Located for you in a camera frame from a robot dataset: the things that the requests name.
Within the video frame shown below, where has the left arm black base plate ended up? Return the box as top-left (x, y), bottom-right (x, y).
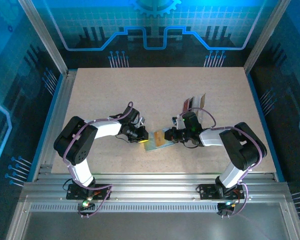
top-left (66, 183), bottom-right (111, 201)

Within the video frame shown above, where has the green card holder wallet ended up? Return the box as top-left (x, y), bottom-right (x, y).
top-left (143, 127), bottom-right (176, 153)

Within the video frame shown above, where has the gold credit card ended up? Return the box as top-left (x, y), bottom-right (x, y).
top-left (199, 92), bottom-right (207, 110)

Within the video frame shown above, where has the orange credit card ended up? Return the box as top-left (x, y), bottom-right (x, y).
top-left (152, 128), bottom-right (170, 148)

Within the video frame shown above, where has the slotted grey cable duct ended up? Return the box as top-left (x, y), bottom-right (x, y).
top-left (29, 202), bottom-right (285, 214)

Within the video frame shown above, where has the black connector mount with LEDs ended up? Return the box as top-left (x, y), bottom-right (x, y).
top-left (216, 199), bottom-right (237, 219)
top-left (76, 197), bottom-right (97, 219)

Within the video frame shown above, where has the grey metal bottom panel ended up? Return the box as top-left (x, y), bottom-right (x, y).
top-left (4, 199), bottom-right (300, 240)

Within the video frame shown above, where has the clear acrylic card stand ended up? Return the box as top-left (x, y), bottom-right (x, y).
top-left (181, 92), bottom-right (208, 125)

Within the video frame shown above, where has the aluminium corner post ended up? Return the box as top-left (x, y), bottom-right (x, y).
top-left (242, 0), bottom-right (293, 75)
top-left (16, 0), bottom-right (71, 77)

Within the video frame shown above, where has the aluminium side rail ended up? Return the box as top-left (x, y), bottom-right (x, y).
top-left (31, 70), bottom-right (78, 182)

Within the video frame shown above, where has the aluminium front frame rail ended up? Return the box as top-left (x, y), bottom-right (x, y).
top-left (19, 171), bottom-right (293, 204)

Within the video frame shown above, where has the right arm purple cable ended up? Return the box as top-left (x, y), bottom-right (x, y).
top-left (179, 107), bottom-right (264, 220)

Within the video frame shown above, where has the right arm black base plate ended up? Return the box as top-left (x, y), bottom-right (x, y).
top-left (198, 183), bottom-right (246, 201)

